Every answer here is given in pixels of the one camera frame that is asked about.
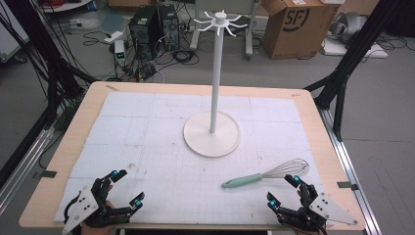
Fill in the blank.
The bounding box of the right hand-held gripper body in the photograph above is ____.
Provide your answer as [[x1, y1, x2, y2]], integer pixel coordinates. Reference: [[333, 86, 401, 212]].
[[277, 184, 359, 235]]

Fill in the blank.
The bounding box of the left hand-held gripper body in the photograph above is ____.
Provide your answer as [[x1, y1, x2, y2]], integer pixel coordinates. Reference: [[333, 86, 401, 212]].
[[61, 178, 132, 235]]

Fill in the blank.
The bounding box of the green handled wire whisk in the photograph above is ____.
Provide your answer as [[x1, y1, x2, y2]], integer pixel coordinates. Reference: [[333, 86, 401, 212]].
[[220, 158, 310, 189]]

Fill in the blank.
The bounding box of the white hook rack stand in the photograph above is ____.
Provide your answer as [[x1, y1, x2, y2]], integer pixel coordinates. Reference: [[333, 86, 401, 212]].
[[183, 9, 249, 159]]

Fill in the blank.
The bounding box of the person's left hand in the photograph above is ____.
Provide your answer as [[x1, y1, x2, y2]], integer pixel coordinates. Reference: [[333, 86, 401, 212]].
[[79, 224, 115, 235]]

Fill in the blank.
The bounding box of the person's right hand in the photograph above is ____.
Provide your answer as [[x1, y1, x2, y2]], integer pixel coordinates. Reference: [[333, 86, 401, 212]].
[[293, 228, 327, 235]]

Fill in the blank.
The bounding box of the black table clip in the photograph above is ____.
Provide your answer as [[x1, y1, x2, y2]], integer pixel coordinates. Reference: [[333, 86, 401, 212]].
[[337, 180, 360, 192], [32, 169, 58, 180]]

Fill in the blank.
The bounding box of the white grid mat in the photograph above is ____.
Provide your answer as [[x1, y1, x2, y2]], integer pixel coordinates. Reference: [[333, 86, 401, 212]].
[[53, 91, 329, 226]]

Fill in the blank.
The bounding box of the small device with green display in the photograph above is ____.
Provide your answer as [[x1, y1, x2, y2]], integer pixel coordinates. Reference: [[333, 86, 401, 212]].
[[113, 39, 127, 67]]

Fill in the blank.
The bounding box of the white power strip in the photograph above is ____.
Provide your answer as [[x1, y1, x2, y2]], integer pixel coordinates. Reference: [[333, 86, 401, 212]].
[[103, 30, 124, 44]]

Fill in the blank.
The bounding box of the brown cardboard box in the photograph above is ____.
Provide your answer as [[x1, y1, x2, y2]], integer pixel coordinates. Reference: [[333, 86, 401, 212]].
[[261, 0, 342, 61]]

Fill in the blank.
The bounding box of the large black computer tower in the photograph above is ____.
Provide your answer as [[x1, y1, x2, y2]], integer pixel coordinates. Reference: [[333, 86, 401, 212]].
[[128, 5, 164, 62]]

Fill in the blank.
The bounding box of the white flat board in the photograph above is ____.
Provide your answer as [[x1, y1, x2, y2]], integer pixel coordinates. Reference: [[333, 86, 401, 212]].
[[321, 38, 390, 60]]

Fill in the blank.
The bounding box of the slim black computer tower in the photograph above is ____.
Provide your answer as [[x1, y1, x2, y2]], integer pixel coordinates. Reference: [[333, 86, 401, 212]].
[[159, 3, 181, 52]]

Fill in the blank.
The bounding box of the grey rounded device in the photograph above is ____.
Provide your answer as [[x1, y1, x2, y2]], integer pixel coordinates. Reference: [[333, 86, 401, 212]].
[[329, 11, 370, 45]]

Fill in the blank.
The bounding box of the white round table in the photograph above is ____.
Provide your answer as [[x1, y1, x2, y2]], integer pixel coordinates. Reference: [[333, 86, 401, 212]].
[[38, 0, 94, 14]]

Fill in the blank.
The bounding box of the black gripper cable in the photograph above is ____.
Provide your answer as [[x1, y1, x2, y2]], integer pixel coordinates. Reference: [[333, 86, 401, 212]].
[[63, 199, 82, 223]]

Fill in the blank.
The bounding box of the aluminium rail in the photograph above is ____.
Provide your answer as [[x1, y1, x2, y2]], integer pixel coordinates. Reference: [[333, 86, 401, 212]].
[[0, 125, 57, 213], [317, 107, 383, 235]]

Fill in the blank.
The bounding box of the black metal frame post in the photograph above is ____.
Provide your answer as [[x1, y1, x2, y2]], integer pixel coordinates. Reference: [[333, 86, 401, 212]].
[[0, 0, 98, 131], [302, 0, 405, 142]]

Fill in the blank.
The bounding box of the coiled black cable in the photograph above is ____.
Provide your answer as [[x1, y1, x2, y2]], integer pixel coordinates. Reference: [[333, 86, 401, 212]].
[[171, 48, 200, 66]]

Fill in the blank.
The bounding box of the white metal floor frame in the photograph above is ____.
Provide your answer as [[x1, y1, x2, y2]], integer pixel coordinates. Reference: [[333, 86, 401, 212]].
[[190, 0, 262, 62]]

